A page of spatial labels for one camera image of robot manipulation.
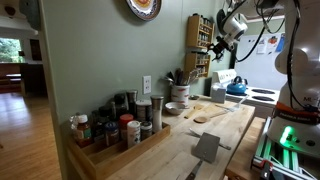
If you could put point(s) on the white refrigerator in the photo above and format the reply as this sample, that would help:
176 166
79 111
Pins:
260 70

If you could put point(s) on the black plastic spoon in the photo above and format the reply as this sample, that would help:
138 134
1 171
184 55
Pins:
178 78

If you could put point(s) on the tall steel salt grinder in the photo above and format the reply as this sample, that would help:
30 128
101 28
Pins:
157 113

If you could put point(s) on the white spice shaker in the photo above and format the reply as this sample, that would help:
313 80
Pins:
133 133

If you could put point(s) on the blue paper sheet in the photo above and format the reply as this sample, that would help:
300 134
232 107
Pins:
280 43

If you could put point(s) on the flat wooden spatula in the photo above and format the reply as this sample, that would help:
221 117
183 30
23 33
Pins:
193 111

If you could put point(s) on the window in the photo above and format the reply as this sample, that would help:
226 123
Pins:
10 50

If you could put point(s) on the blue kettle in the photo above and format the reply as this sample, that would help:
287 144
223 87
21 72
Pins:
236 87

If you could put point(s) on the grey metal spatula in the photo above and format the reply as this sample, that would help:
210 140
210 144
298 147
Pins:
206 146

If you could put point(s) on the metal ladle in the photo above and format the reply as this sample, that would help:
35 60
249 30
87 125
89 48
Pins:
166 79

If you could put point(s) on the orange sauce bottle white cap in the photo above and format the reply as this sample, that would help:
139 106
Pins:
84 131

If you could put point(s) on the black hanging frying pan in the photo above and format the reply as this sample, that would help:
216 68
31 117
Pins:
220 20

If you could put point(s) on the blue-grey tissue box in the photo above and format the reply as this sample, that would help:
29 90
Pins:
218 95

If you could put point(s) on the light wooden spoon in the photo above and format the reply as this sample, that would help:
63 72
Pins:
201 119

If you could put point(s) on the white electric stove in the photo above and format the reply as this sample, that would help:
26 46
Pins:
266 103

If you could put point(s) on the white wall outlet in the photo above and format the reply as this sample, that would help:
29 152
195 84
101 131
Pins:
147 84

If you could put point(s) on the dark glass bottle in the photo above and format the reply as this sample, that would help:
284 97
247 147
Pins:
99 128

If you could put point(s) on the dark pepper grinder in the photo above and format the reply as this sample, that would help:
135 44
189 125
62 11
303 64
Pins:
131 100

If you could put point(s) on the white paper sheet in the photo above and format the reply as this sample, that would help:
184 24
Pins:
261 46

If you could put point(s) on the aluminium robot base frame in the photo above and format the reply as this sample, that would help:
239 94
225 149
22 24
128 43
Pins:
266 156

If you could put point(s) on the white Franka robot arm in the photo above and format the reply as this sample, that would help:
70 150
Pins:
300 133

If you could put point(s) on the white ceramic bowl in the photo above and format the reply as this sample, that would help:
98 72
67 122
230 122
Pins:
175 108

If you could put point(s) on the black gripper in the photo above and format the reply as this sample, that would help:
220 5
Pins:
222 46

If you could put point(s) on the small round metal tin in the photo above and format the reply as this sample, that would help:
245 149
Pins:
193 97

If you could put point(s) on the small jar black lid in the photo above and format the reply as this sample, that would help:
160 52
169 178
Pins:
146 130

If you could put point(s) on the red lid spice jar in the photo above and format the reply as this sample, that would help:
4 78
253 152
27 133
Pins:
126 120

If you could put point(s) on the wooden spice tray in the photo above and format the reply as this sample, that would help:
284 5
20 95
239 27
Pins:
110 160

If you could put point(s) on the black lid bottle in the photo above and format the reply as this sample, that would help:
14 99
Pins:
120 103

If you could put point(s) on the decorative painted wall plate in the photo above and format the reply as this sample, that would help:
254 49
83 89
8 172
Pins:
143 8

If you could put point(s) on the white ceramic utensil crock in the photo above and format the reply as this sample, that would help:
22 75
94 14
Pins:
180 95

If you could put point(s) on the dark jar blue lid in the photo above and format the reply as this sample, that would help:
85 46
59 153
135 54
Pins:
112 135

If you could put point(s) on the wooden wall spice rack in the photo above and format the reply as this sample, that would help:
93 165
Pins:
190 63
192 31

